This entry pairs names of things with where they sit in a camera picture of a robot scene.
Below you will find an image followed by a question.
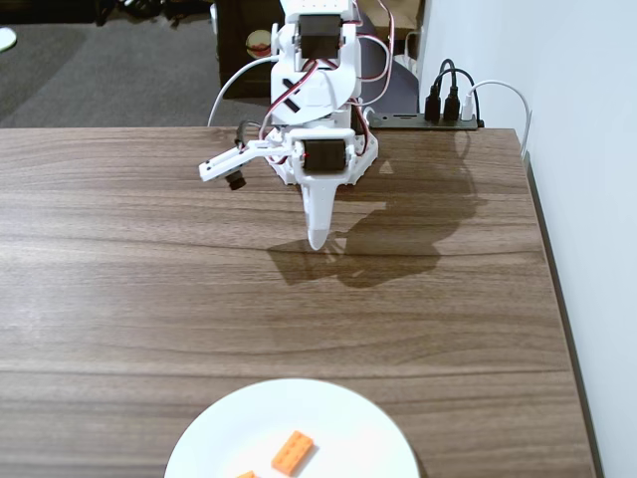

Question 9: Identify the dark cabinet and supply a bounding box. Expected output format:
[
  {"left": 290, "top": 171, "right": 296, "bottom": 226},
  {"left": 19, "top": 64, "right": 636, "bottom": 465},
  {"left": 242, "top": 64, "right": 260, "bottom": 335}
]
[{"left": 214, "top": 0, "right": 283, "bottom": 101}]

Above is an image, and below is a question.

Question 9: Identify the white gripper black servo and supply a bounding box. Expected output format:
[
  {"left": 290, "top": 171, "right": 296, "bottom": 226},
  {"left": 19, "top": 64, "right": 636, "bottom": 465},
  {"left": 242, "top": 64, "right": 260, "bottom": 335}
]
[{"left": 288, "top": 127, "right": 357, "bottom": 252}]

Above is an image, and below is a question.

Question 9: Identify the dark power strip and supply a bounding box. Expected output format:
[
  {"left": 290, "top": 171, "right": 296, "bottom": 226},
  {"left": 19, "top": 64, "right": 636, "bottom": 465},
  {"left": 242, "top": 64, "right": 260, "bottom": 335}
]
[{"left": 367, "top": 112, "right": 485, "bottom": 130}]

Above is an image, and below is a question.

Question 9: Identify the black plug with cable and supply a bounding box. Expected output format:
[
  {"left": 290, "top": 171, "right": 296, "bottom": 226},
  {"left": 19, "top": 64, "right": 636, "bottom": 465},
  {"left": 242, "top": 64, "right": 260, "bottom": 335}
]
[
  {"left": 424, "top": 58, "right": 459, "bottom": 125},
  {"left": 430, "top": 68, "right": 483, "bottom": 125}
]

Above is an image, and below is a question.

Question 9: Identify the round yellow sticker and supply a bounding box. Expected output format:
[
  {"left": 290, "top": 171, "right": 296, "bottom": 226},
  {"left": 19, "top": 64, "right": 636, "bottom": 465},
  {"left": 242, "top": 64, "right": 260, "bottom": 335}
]
[{"left": 245, "top": 29, "right": 275, "bottom": 57}]

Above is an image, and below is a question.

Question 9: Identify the white plug with cable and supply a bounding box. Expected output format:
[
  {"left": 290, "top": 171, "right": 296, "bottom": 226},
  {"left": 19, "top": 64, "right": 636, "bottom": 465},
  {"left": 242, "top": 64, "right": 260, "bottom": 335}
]
[{"left": 460, "top": 79, "right": 533, "bottom": 160}]

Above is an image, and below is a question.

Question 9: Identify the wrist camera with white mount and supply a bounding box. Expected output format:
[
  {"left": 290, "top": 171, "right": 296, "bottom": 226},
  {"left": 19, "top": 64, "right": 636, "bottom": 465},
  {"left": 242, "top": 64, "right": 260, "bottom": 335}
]
[{"left": 197, "top": 139, "right": 295, "bottom": 191}]

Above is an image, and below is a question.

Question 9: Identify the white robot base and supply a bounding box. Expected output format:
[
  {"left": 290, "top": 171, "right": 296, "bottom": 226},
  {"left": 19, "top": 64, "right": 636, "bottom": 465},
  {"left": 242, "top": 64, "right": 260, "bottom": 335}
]
[{"left": 263, "top": 129, "right": 379, "bottom": 188}]

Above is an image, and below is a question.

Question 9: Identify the red white servo cable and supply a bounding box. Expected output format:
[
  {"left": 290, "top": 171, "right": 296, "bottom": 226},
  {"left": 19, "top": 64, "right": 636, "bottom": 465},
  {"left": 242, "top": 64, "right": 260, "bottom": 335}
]
[
  {"left": 355, "top": 0, "right": 397, "bottom": 109},
  {"left": 261, "top": 59, "right": 319, "bottom": 143}
]

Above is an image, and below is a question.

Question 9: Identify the thin white cable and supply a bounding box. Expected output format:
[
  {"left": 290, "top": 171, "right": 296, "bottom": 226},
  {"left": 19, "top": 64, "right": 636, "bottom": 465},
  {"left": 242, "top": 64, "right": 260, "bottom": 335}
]
[{"left": 207, "top": 55, "right": 279, "bottom": 128}]

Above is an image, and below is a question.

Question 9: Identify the grey round object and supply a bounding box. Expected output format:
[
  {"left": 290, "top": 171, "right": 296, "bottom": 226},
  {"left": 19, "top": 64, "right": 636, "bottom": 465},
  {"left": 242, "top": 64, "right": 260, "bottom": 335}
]
[{"left": 357, "top": 14, "right": 420, "bottom": 114}]

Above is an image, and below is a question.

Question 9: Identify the white round plate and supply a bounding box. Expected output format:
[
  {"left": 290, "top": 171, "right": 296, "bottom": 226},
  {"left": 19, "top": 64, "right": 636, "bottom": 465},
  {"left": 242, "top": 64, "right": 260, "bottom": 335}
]
[{"left": 163, "top": 377, "right": 420, "bottom": 478}]

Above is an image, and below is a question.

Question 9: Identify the black furniture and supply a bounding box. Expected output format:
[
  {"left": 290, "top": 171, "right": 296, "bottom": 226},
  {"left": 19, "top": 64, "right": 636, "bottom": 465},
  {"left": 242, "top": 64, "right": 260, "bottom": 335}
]
[{"left": 0, "top": 0, "right": 215, "bottom": 26}]

